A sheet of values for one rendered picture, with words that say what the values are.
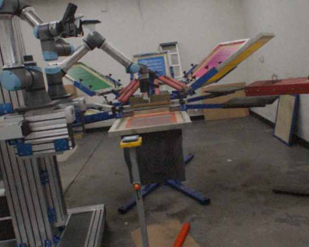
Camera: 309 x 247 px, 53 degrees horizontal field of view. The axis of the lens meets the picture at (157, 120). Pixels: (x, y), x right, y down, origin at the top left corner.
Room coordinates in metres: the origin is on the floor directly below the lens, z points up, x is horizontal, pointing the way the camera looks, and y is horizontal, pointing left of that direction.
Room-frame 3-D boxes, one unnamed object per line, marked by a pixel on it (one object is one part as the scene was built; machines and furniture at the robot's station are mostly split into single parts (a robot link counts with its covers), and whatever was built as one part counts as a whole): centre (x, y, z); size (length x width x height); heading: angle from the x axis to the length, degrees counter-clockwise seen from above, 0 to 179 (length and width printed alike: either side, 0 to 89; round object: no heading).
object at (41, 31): (1.69, 0.53, 1.65); 0.11 x 0.08 x 0.09; 68
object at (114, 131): (2.49, 0.05, 0.97); 0.79 x 0.58 x 0.04; 178
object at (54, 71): (2.42, 0.75, 1.42); 0.13 x 0.12 x 0.14; 12
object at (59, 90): (2.41, 0.75, 1.31); 0.15 x 0.15 x 0.10
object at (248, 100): (3.19, -0.55, 0.91); 1.34 x 0.40 x 0.08; 58
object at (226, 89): (3.86, -0.57, 0.91); 1.34 x 0.40 x 0.08; 118
